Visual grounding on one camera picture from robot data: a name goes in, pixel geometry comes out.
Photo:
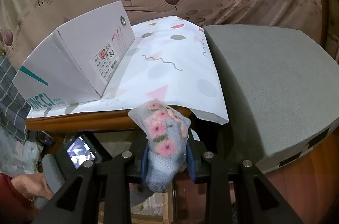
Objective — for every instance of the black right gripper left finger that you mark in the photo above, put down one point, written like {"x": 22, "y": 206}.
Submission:
{"x": 77, "y": 201}

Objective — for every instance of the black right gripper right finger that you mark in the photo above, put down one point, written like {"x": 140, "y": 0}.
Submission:
{"x": 256, "y": 199}

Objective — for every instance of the floral blue-white underwear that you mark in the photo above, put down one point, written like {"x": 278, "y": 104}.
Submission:
{"x": 167, "y": 132}

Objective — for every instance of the wooden nightstand drawer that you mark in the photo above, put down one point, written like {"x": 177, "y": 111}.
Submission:
{"x": 184, "y": 202}

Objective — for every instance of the person's left hand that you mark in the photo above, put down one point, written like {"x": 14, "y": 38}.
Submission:
{"x": 32, "y": 185}

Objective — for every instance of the brown wooden nightstand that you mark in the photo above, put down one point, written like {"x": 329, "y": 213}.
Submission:
{"x": 109, "y": 121}

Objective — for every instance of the white leaf-print bedsheet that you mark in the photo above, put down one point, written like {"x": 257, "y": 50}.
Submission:
{"x": 16, "y": 158}

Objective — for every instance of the grey plaid cloth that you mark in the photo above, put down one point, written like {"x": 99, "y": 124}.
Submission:
{"x": 14, "y": 108}

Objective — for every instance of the white XINCCI shoe box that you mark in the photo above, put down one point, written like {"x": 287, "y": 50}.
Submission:
{"x": 75, "y": 63}

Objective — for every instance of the grey foam block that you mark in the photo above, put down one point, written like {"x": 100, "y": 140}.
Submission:
{"x": 280, "y": 88}

